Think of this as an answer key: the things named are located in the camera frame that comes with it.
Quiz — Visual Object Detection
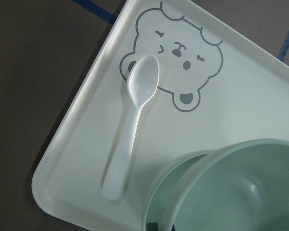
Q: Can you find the green bowl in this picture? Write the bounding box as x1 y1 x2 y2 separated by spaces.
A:
161 139 289 231
141 150 213 231

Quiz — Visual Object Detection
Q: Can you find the cream bear tray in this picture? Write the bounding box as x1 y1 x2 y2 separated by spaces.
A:
32 0 289 231

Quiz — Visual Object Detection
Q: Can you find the white plastic spoon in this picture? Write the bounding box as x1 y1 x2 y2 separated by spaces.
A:
102 54 159 201

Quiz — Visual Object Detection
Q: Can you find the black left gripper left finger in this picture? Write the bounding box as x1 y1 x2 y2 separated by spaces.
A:
146 222 159 231

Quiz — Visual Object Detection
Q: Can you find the green bowl on tray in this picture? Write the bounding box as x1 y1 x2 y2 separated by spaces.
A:
141 150 213 231

